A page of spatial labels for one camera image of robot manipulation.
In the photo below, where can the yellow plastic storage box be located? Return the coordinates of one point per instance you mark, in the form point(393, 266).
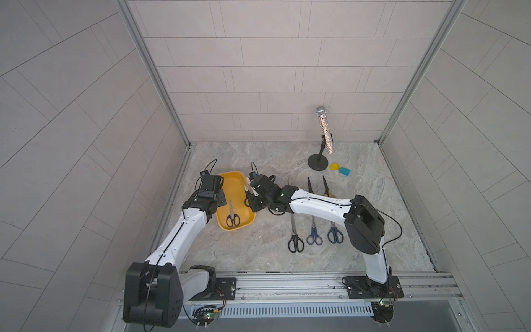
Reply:
point(235, 192)

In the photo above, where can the dark grey handled scissors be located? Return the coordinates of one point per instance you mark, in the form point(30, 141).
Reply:
point(233, 219)

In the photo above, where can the large black handled scissors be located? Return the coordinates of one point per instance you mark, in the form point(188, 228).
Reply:
point(295, 244)

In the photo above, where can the yellow handled black scissors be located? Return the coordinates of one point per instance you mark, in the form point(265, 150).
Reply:
point(327, 189)

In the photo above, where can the blue handled scissors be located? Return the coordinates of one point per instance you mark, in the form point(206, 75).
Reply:
point(314, 238)
point(334, 235)

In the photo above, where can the small grey scissors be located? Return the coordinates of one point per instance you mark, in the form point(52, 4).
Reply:
point(248, 189)

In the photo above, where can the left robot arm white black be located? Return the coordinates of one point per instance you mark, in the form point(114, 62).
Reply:
point(154, 290)

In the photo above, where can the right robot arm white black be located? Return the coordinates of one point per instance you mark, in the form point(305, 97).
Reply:
point(363, 223)

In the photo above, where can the yellow small block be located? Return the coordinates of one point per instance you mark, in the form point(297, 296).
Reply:
point(334, 167)

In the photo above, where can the teal small block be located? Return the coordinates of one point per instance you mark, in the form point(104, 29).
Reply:
point(344, 171)

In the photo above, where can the glitter microphone with silver head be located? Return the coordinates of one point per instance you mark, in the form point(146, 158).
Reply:
point(321, 113)

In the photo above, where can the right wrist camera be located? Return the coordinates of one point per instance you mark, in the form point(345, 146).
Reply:
point(263, 181)

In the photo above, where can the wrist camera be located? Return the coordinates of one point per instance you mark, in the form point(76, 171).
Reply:
point(210, 185)
point(263, 181)

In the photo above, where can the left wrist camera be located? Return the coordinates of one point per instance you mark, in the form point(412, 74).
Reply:
point(210, 185)

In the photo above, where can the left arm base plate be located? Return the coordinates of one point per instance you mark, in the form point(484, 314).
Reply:
point(224, 288)

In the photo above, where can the aluminium mounting rail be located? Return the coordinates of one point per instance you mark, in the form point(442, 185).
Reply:
point(322, 292)

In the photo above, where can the left circuit board with wires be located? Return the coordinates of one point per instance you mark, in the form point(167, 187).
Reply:
point(205, 315)

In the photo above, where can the circuit board with wires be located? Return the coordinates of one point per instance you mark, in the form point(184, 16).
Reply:
point(205, 315)
point(383, 309)

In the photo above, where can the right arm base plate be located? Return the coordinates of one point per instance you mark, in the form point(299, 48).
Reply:
point(361, 287)

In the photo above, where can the right circuit board with wires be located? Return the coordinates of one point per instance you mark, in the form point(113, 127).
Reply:
point(383, 309)

